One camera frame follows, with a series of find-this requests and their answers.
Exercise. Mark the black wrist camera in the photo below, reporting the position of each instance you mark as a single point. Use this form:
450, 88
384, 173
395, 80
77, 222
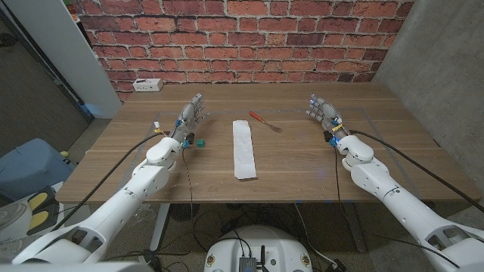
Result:
190, 138
327, 136

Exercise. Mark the white wall panel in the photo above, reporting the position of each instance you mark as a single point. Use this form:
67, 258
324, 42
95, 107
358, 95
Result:
68, 49

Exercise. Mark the blue chair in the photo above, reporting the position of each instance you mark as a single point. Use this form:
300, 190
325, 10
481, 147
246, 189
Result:
30, 166

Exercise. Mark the white table leg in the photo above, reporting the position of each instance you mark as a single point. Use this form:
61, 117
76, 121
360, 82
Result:
159, 230

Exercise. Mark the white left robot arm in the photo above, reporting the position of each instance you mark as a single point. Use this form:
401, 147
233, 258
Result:
113, 211

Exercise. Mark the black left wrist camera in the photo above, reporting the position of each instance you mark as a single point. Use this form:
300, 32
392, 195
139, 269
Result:
190, 138

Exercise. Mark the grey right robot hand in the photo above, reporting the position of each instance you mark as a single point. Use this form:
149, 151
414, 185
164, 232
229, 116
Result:
328, 113

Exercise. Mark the black round floor fan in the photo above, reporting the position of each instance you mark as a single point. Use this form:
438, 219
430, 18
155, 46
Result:
183, 212

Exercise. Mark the yellow-green tennis ball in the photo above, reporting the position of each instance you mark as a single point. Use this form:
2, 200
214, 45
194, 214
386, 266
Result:
64, 154

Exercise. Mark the yellow and black foot pedal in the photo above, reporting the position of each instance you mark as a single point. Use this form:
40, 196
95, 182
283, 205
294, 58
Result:
41, 215

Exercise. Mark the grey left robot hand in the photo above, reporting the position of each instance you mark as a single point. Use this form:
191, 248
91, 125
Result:
187, 115

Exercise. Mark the grey table leg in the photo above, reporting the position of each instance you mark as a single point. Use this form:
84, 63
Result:
355, 230

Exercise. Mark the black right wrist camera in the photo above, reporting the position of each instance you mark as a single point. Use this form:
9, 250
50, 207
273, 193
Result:
327, 136

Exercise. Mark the white power strip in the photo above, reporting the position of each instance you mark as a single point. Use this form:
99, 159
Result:
147, 85

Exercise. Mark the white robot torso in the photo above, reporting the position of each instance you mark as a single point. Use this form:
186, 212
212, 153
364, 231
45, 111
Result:
280, 245

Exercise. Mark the red brick print backdrop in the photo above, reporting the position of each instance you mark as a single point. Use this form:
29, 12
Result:
242, 38

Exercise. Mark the small green cube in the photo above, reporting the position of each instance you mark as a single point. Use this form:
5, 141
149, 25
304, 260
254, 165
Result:
200, 143

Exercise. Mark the black torso antenna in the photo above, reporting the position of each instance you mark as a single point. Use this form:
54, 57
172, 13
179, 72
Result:
262, 257

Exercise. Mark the white receipt paper strip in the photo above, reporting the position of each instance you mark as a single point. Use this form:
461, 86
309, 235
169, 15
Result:
244, 151

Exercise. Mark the grey electronics module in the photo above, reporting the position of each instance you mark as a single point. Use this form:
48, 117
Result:
247, 264

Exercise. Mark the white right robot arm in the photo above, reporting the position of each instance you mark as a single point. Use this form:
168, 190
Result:
401, 208

